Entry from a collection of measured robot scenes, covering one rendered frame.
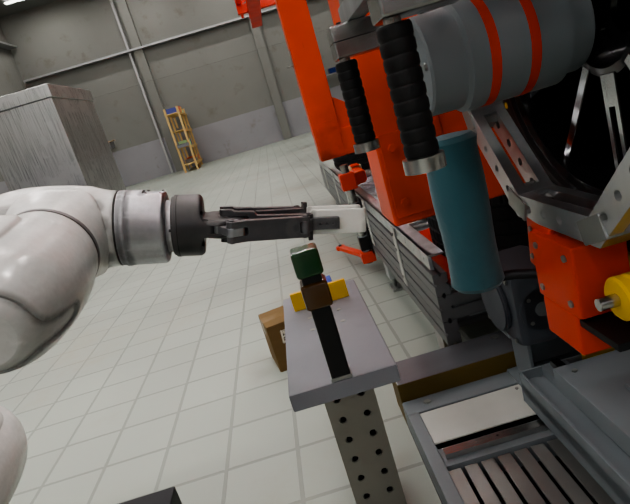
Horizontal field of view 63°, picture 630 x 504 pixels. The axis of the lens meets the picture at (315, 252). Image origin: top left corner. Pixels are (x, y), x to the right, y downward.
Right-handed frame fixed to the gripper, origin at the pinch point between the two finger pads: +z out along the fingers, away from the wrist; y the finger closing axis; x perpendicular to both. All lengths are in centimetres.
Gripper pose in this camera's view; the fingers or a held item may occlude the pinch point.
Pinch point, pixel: (336, 219)
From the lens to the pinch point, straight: 65.8
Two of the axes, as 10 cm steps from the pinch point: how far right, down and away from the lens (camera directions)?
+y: -1.6, -2.2, 9.6
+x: 0.2, 9.7, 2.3
